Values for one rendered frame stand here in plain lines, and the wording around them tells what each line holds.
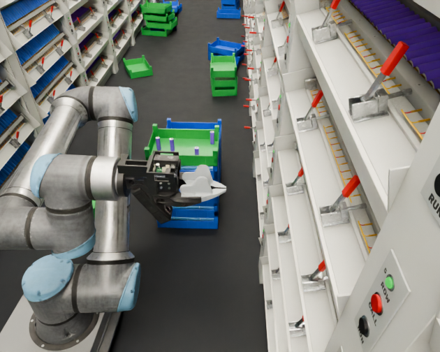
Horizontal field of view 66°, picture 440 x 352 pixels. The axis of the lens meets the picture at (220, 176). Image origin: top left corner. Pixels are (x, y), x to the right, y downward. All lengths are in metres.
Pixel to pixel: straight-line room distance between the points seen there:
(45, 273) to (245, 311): 0.76
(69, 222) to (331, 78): 0.55
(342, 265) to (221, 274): 1.08
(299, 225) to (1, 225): 0.63
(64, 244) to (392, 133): 0.63
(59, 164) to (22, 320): 0.83
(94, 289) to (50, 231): 0.41
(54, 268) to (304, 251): 0.76
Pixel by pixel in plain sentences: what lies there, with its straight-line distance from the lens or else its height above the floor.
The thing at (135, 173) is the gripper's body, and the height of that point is 0.88.
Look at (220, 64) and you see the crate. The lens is 2.99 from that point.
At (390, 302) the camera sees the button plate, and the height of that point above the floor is 1.03.
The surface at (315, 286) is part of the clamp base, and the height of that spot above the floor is 0.72.
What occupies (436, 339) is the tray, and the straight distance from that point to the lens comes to 0.30.
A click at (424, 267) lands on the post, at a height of 1.09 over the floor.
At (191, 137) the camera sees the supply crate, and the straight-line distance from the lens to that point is 1.60.
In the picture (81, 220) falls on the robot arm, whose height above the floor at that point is 0.78.
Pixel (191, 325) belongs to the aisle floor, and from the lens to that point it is 1.45.
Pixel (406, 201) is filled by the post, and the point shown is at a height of 1.11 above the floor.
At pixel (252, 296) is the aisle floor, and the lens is 1.51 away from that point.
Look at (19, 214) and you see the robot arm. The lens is 0.81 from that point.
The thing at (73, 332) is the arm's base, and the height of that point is 0.18.
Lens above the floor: 1.30
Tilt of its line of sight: 40 degrees down
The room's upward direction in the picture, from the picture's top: straight up
